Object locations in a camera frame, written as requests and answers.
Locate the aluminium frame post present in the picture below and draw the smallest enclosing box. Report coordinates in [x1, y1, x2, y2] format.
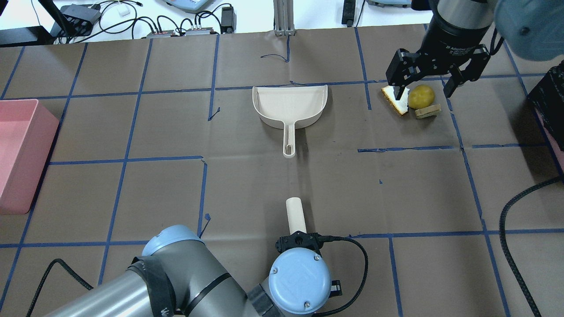
[273, 0, 296, 37]

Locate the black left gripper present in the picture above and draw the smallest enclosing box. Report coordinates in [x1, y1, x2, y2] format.
[275, 232, 323, 254]

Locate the bread slice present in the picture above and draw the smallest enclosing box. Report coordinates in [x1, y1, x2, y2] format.
[381, 85, 409, 116]

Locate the beige hand brush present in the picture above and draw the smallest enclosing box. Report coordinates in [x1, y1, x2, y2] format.
[286, 197, 308, 234]

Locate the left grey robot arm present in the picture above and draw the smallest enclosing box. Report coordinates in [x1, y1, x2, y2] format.
[49, 225, 341, 317]

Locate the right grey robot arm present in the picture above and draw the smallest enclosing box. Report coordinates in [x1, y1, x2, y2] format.
[386, 0, 564, 100]

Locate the beige plastic dustpan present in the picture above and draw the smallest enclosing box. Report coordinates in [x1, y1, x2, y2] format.
[252, 85, 329, 159]

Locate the yellow lemon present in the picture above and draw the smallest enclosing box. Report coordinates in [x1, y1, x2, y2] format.
[408, 85, 435, 110]

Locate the black usb hub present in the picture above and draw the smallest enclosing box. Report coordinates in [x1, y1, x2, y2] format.
[60, 4, 101, 37]

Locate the black bag lined bin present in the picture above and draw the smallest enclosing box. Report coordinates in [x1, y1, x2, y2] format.
[527, 61, 564, 170]

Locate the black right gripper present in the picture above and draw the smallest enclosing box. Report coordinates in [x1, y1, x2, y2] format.
[387, 26, 491, 100]

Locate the black power adapter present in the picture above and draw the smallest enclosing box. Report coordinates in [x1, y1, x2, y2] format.
[220, 6, 236, 34]

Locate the pink plastic bin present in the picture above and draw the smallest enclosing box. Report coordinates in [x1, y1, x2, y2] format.
[0, 99, 59, 215]

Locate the small brown cracker piece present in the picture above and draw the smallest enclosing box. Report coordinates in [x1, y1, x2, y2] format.
[415, 103, 442, 120]

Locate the black braided cable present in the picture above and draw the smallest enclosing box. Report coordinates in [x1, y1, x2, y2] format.
[499, 175, 564, 317]

